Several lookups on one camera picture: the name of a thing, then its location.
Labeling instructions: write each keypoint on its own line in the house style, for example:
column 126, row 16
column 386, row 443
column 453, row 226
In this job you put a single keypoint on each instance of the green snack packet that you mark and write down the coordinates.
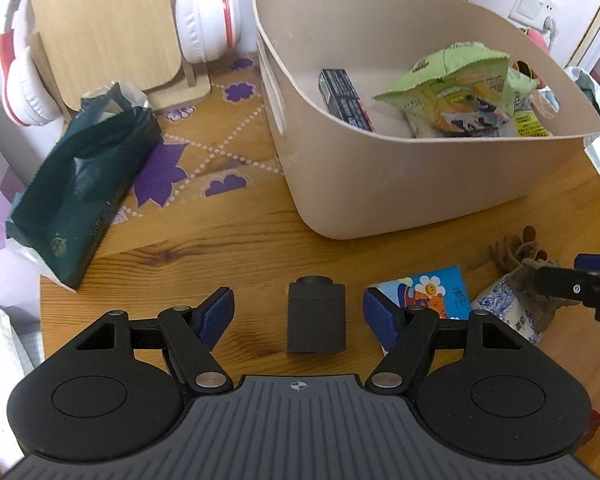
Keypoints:
column 445, row 90

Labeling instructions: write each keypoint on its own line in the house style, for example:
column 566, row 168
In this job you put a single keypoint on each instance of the dark green tissue pack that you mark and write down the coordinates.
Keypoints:
column 80, row 195

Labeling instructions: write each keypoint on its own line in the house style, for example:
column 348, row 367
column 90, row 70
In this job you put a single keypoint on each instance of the small black block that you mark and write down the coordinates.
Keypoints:
column 315, row 320

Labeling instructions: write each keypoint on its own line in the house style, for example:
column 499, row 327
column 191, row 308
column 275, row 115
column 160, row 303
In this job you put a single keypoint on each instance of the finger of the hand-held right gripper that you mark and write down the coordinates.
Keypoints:
column 597, row 262
column 560, row 282

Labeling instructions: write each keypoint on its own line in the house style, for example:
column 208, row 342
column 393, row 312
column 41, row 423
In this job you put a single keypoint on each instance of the white red headphones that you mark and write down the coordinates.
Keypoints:
column 200, row 20

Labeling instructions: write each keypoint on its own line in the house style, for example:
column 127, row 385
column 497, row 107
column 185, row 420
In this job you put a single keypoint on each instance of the blue cartoon card pack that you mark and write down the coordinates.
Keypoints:
column 440, row 290

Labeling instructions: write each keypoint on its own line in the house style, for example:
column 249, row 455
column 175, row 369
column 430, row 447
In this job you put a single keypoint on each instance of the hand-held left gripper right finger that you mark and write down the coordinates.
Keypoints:
column 380, row 321

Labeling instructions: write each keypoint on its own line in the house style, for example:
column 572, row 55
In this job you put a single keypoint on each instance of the wooden headphone stand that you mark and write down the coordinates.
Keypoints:
column 105, row 25

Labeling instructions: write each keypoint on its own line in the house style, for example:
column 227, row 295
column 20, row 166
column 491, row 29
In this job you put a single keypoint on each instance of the white wall socket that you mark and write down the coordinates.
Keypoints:
column 527, row 5

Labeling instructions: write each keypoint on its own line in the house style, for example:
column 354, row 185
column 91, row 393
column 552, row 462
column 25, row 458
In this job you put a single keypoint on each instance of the beige plastic storage bin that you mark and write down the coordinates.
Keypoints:
column 380, row 185

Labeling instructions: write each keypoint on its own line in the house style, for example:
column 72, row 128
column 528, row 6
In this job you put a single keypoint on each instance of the wooden desktop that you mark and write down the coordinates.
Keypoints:
column 230, row 245

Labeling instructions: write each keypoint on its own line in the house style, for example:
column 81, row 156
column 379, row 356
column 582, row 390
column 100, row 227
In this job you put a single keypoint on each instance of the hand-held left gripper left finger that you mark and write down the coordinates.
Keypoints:
column 215, row 316

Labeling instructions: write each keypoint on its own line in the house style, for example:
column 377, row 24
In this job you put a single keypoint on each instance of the small green yellow packet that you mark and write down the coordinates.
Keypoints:
column 525, row 110

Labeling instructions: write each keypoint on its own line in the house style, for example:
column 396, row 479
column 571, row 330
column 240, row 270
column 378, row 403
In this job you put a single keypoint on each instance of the light blue bedding bundle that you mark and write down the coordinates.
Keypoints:
column 597, row 105

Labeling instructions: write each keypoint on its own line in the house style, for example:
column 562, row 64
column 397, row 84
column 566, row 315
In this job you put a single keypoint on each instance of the black rectangular box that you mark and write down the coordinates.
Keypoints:
column 340, row 95

